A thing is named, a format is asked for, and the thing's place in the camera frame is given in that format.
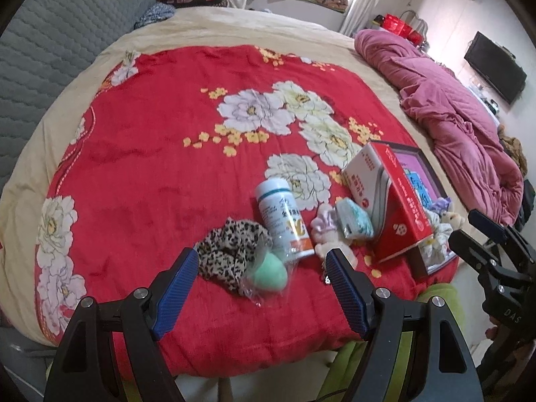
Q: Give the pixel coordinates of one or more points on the red gift bags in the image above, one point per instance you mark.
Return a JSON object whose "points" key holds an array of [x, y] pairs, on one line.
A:
{"points": [[408, 26]]}

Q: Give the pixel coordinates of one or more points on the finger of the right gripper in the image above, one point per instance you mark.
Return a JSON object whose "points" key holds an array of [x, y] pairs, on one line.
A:
{"points": [[498, 230]]}

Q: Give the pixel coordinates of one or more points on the leopard print scrunchie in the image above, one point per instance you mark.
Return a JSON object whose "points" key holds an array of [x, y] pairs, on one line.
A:
{"points": [[226, 253]]}

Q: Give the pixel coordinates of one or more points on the cream plush bear pink dress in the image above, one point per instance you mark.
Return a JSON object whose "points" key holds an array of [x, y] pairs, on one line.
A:
{"points": [[326, 235]]}

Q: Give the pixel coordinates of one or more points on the red floral blanket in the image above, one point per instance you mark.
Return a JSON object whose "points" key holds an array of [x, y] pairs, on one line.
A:
{"points": [[172, 146]]}

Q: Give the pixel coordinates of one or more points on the pink quilted comforter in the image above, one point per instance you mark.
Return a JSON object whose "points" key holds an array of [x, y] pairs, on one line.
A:
{"points": [[464, 138]]}

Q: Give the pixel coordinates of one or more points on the cream plush bear purple dress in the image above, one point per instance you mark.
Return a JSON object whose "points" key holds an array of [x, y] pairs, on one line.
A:
{"points": [[443, 207]]}

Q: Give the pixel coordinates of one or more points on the grey quilted headboard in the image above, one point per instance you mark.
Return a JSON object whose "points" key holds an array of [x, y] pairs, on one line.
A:
{"points": [[44, 47]]}

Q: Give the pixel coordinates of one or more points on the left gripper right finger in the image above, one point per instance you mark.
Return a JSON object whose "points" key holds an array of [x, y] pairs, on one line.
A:
{"points": [[440, 367]]}

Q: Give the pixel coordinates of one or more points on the blue patterned pillow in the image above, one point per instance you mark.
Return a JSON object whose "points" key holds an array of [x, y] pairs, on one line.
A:
{"points": [[156, 13]]}

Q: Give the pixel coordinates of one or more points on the green floral tissue pack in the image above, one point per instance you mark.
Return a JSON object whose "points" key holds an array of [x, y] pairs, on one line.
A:
{"points": [[354, 221]]}

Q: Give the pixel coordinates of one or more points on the mint green sponge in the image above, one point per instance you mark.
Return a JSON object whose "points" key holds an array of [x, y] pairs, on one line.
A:
{"points": [[268, 275]]}

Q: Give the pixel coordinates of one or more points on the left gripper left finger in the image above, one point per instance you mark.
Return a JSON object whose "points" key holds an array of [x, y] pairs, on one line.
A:
{"points": [[85, 366]]}

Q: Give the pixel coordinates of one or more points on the white floral scrunchie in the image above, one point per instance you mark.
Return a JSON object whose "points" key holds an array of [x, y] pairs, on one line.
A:
{"points": [[435, 250]]}

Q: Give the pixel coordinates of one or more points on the beige bed sheet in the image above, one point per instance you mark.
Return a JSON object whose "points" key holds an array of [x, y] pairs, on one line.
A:
{"points": [[24, 193]]}

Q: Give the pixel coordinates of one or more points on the white curtain right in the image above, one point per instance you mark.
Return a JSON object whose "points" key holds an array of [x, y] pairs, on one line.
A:
{"points": [[357, 16]]}

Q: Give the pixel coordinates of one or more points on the black wall television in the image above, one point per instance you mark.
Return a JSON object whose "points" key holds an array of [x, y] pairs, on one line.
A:
{"points": [[495, 66]]}

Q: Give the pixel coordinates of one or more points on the red tissue box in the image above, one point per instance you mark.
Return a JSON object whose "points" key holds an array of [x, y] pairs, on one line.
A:
{"points": [[380, 186]]}

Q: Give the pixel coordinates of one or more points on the grey tray with pink book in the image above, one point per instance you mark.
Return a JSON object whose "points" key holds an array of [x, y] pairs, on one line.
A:
{"points": [[428, 188]]}

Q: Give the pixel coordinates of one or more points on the white orange supplement bottle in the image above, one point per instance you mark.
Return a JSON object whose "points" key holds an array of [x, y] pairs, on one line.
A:
{"points": [[283, 219]]}

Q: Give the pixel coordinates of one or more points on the brown plush toy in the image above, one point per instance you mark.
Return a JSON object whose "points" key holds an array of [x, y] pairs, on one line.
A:
{"points": [[513, 147]]}

